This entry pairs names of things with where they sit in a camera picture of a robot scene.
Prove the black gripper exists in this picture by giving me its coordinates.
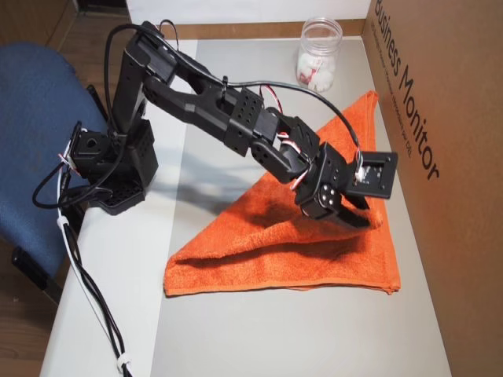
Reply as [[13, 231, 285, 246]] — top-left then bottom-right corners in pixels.
[[292, 141, 371, 231]]

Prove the orange terry towel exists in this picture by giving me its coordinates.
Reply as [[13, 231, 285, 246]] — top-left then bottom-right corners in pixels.
[[163, 90, 402, 298]]

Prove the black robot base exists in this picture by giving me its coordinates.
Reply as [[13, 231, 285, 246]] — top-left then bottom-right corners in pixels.
[[68, 119, 160, 216]]

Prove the brown cardboard monitor box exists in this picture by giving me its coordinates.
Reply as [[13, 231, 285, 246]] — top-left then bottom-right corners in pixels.
[[361, 0, 503, 377]]

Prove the clear plastic jar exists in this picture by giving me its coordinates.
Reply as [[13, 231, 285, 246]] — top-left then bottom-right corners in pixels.
[[295, 16, 343, 93]]

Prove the brown wooden strip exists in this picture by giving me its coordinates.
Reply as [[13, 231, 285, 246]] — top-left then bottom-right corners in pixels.
[[172, 21, 370, 40]]

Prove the blue office chair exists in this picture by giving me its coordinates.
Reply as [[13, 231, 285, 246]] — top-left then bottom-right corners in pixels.
[[0, 42, 109, 306]]

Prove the wooden cabinet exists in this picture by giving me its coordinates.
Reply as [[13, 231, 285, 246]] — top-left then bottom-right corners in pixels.
[[0, 0, 133, 75]]

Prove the black square camera module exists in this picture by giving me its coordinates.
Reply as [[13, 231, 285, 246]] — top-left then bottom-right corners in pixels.
[[345, 151, 398, 200]]

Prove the white cable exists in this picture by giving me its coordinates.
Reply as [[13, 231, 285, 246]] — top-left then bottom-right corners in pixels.
[[57, 156, 127, 377]]

